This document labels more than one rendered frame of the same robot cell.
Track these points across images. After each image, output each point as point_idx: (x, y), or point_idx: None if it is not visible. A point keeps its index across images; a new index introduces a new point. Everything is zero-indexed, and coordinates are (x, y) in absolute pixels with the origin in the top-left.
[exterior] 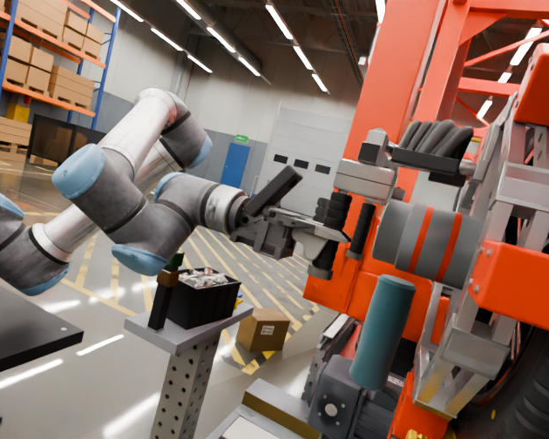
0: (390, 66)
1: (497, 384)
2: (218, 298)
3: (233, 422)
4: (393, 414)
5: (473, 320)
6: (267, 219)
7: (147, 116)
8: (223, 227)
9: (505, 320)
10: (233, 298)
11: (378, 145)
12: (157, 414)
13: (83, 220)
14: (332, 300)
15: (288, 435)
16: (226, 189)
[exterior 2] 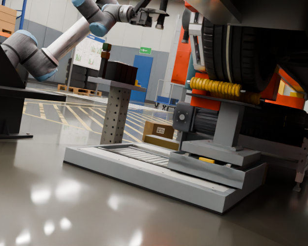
0: None
1: None
2: (127, 71)
3: (139, 143)
4: (209, 114)
5: (193, 19)
6: (141, 11)
7: None
8: (126, 18)
9: (201, 16)
10: (134, 75)
11: None
12: (102, 135)
13: (64, 43)
14: (185, 79)
15: (167, 149)
16: (126, 5)
